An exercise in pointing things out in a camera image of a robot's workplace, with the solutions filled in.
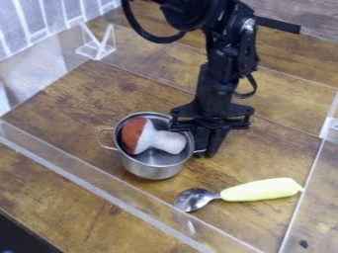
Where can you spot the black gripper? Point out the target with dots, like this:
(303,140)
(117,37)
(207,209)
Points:
(210,111)

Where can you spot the silver metal pot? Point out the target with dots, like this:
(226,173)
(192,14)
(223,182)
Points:
(153,164)

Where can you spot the red white toy mushroom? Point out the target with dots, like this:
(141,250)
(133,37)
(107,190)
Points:
(140,136)

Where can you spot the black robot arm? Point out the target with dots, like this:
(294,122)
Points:
(228,24)

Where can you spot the clear acrylic front barrier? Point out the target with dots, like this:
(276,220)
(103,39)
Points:
(194,232)

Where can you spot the spoon with yellow handle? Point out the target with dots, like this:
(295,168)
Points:
(259,190)

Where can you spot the clear acrylic corner bracket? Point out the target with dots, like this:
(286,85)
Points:
(95,49)

